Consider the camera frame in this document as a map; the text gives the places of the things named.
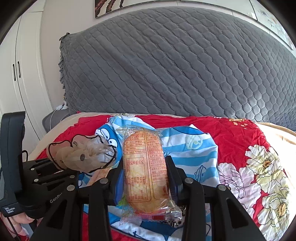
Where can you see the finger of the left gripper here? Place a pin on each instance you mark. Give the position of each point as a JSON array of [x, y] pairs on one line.
[[40, 167], [52, 178]]

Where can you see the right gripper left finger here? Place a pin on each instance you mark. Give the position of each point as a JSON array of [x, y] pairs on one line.
[[64, 220]]

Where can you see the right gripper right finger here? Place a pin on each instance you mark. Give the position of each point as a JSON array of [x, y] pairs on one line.
[[229, 220]]

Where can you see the white sheer scrunchie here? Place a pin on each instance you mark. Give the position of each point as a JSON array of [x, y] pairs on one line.
[[83, 153]]

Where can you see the packaged cake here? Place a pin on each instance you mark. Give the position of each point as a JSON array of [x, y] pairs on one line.
[[146, 185]]

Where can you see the leopard print scrunchie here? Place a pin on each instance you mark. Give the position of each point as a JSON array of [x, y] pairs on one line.
[[178, 221]]

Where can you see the person's left hand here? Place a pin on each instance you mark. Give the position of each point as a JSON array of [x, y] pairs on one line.
[[14, 225]]

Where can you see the grey bedside stool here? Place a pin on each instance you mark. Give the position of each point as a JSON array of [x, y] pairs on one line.
[[55, 117]]

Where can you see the red floral bedspread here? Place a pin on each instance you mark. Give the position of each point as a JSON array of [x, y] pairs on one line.
[[253, 171]]

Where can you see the blue striped Doraemon cloth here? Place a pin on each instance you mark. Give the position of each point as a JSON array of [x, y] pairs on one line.
[[191, 149]]

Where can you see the white wardrobe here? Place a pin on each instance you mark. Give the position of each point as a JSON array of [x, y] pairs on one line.
[[22, 81]]

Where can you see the grey quilted headboard cover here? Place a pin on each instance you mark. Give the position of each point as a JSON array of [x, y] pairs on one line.
[[181, 61]]

